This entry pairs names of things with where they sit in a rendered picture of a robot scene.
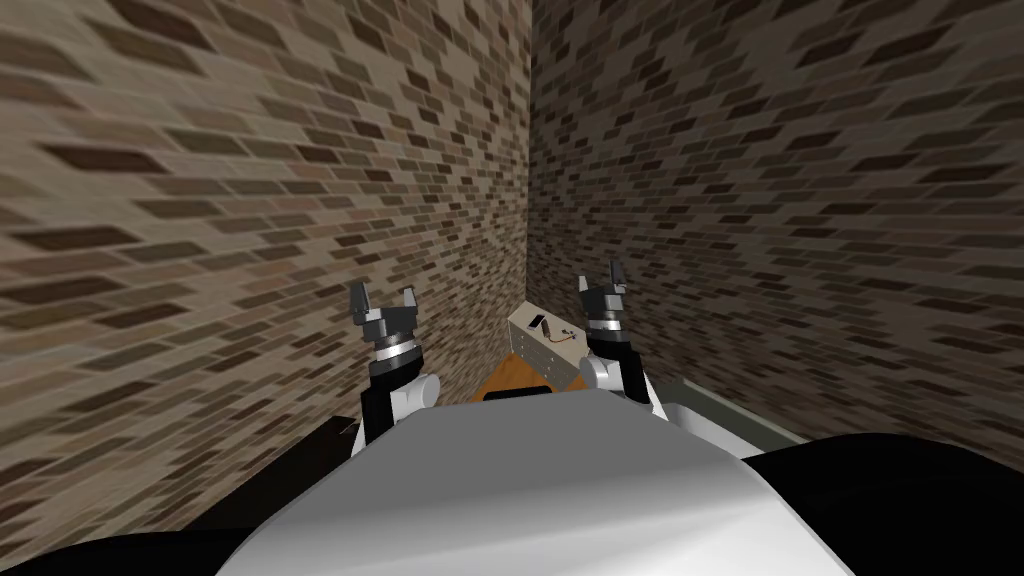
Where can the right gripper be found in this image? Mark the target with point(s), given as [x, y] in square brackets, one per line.
[602, 307]

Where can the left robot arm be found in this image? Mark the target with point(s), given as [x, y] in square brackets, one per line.
[392, 384]

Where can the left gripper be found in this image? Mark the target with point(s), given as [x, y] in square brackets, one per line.
[390, 326]

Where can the beige chest of drawers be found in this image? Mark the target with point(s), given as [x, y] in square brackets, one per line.
[544, 344]

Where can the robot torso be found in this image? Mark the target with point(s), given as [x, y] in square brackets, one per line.
[512, 488]

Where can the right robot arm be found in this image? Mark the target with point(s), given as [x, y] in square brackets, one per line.
[624, 368]

